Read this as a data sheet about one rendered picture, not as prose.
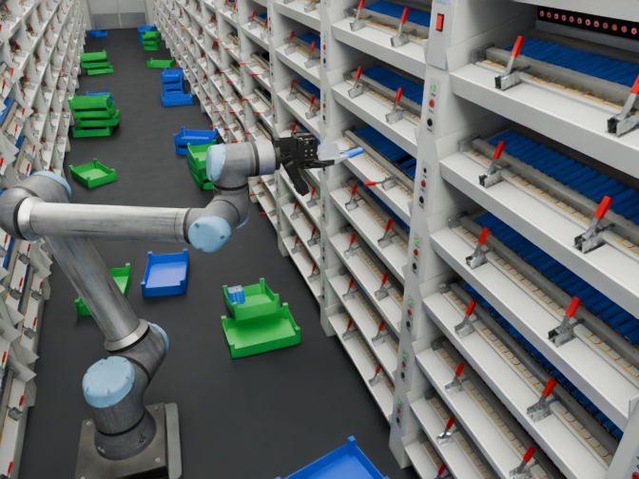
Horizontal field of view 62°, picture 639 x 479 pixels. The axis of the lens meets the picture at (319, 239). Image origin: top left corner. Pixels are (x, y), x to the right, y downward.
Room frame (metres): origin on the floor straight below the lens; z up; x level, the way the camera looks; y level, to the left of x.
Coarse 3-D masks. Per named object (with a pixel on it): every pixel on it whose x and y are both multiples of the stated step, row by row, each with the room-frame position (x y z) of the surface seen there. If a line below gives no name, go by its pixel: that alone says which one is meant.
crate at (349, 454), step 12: (348, 444) 1.19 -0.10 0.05; (324, 456) 1.14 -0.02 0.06; (336, 456) 1.16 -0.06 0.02; (348, 456) 1.18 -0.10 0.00; (360, 456) 1.16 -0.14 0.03; (312, 468) 1.11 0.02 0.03; (324, 468) 1.13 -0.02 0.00; (336, 468) 1.13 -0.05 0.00; (348, 468) 1.13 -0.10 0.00; (360, 468) 1.13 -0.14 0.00; (372, 468) 1.11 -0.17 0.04
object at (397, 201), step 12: (348, 120) 1.81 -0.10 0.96; (360, 120) 1.83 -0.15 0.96; (336, 132) 1.80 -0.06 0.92; (348, 144) 1.73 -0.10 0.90; (360, 156) 1.63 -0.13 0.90; (360, 168) 1.55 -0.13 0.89; (372, 168) 1.53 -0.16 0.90; (372, 180) 1.46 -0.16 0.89; (384, 192) 1.38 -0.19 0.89; (396, 192) 1.36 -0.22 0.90; (396, 204) 1.31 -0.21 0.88; (408, 204) 1.22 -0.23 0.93; (408, 216) 1.24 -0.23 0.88
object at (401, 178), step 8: (352, 136) 1.74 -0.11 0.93; (360, 144) 1.66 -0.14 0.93; (368, 152) 1.60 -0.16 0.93; (376, 152) 1.58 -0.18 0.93; (368, 160) 1.57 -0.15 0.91; (376, 160) 1.54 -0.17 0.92; (384, 160) 1.51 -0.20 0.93; (384, 168) 1.49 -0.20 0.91; (392, 168) 1.45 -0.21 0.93; (400, 176) 1.40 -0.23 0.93; (408, 184) 1.34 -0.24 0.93
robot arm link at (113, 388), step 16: (96, 368) 1.20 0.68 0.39; (112, 368) 1.19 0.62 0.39; (128, 368) 1.19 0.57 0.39; (144, 368) 1.25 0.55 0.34; (96, 384) 1.13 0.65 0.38; (112, 384) 1.13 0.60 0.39; (128, 384) 1.15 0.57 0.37; (144, 384) 1.21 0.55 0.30; (96, 400) 1.10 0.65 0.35; (112, 400) 1.10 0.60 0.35; (128, 400) 1.13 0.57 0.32; (96, 416) 1.10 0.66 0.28; (112, 416) 1.10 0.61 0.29; (128, 416) 1.12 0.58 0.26; (112, 432) 1.10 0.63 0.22
